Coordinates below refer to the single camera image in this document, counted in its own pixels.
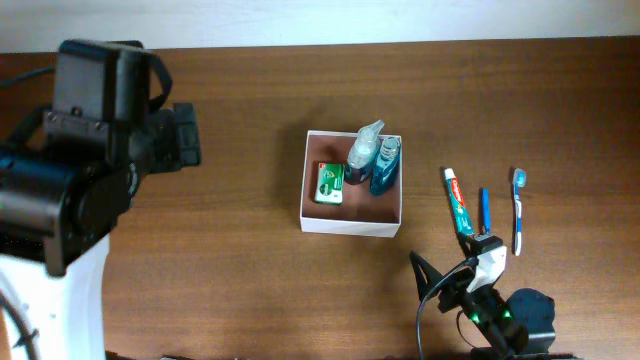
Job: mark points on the green white soap box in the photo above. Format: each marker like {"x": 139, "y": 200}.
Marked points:
{"x": 330, "y": 184}

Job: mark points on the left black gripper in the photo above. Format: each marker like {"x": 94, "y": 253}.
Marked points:
{"x": 186, "y": 134}

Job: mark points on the white open cardboard box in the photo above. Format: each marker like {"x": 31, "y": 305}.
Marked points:
{"x": 361, "y": 213}

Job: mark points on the teal mouthwash bottle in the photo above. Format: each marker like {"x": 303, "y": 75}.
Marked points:
{"x": 386, "y": 164}

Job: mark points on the green red toothpaste tube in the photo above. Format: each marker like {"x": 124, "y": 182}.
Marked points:
{"x": 460, "y": 213}

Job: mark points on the blue white toothbrush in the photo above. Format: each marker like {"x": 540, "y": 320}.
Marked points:
{"x": 518, "y": 182}

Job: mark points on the clear foaming soap pump bottle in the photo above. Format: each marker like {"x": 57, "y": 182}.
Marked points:
{"x": 363, "y": 152}

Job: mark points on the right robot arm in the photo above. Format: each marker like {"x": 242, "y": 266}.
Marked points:
{"x": 519, "y": 327}

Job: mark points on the blue disposable razor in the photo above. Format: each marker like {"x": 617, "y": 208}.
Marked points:
{"x": 485, "y": 211}

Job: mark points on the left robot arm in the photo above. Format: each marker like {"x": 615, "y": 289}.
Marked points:
{"x": 69, "y": 171}

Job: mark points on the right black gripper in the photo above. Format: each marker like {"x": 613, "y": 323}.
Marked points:
{"x": 451, "y": 295}

